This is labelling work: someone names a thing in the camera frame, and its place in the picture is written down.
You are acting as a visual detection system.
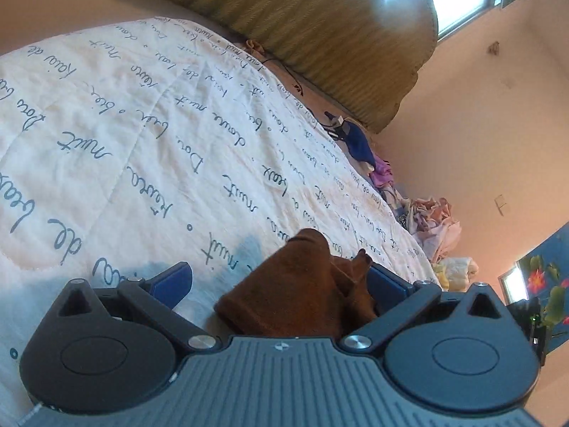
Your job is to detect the black cable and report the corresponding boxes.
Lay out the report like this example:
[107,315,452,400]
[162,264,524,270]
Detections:
[261,55,305,95]

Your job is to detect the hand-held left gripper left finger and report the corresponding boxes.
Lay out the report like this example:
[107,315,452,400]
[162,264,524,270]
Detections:
[44,262,220,357]

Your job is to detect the brown fleece garment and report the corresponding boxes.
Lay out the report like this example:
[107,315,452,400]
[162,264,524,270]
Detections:
[213,228,379,337]

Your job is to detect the yellow and white clothes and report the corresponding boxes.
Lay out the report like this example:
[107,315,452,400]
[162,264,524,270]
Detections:
[433,255,480,291]

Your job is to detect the dark blue cloth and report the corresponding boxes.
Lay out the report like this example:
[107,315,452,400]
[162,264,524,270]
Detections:
[344,120,377,163]

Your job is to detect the white script-printed blanket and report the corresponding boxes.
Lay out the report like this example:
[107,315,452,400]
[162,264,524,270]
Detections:
[0,18,441,419]

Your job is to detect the pile of pastel clothes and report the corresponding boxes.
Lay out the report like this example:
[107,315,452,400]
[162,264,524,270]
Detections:
[390,186,464,264]

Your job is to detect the black and white charger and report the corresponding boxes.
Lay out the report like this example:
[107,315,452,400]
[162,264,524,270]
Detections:
[324,111,353,141]

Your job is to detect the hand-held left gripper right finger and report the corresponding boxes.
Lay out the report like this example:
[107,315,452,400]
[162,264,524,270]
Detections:
[339,262,513,357]

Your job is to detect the olive green ribbed pillow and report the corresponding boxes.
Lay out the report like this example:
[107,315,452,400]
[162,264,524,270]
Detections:
[129,0,439,134]

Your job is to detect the blue floral wall poster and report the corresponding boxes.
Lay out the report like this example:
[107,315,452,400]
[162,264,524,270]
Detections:
[498,221,569,353]

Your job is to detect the purple cloth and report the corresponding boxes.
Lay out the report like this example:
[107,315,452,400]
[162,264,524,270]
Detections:
[366,153,395,188]

